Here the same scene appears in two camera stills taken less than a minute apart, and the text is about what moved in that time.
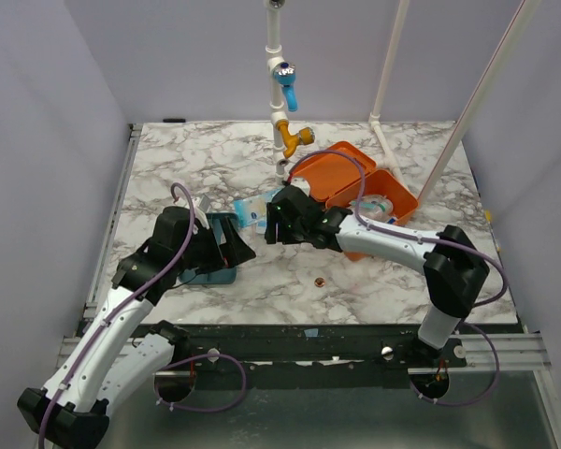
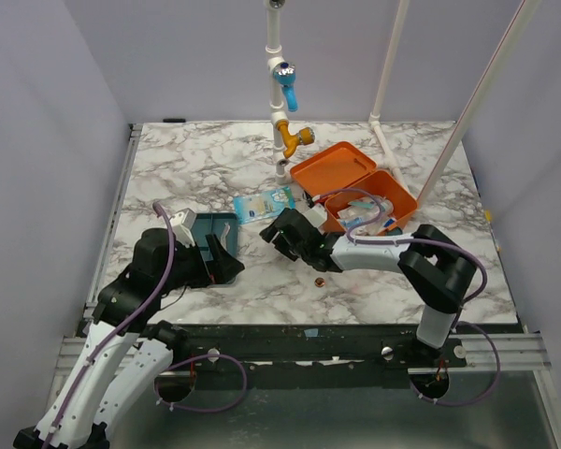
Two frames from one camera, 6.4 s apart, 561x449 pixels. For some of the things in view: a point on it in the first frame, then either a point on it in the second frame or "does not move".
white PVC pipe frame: [274, 51] does not move
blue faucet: [284, 75] does not move
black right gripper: [279, 224] to [287, 232]
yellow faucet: [305, 136] does not move
